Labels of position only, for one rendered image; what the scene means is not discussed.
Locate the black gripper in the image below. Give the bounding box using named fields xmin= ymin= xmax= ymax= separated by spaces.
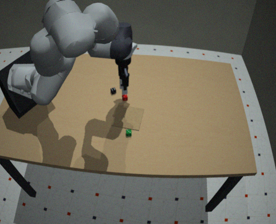
xmin=115 ymin=57 xmax=131 ymax=95

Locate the red die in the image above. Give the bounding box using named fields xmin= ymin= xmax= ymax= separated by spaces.
xmin=122 ymin=94 xmax=128 ymax=101

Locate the green die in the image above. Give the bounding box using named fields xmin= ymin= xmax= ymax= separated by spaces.
xmin=126 ymin=129 xmax=131 ymax=136

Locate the tan flat mat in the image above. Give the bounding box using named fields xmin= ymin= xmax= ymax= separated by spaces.
xmin=111 ymin=105 xmax=144 ymax=131

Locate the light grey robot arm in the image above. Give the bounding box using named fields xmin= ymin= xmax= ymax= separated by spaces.
xmin=7 ymin=0 xmax=137 ymax=105

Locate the black die with white pips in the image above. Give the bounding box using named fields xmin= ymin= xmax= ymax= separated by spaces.
xmin=110 ymin=88 xmax=116 ymax=94

